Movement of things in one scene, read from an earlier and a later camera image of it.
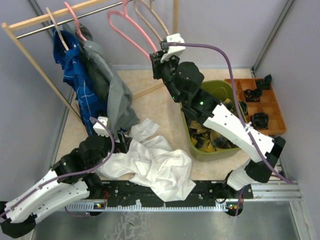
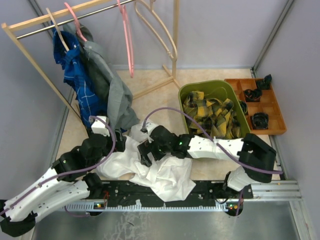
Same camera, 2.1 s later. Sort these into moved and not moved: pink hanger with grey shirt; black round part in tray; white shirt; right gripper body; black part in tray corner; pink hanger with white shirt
Moved: pink hanger with white shirt; right gripper body
Not moved: black round part in tray; white shirt; pink hanger with grey shirt; black part in tray corner
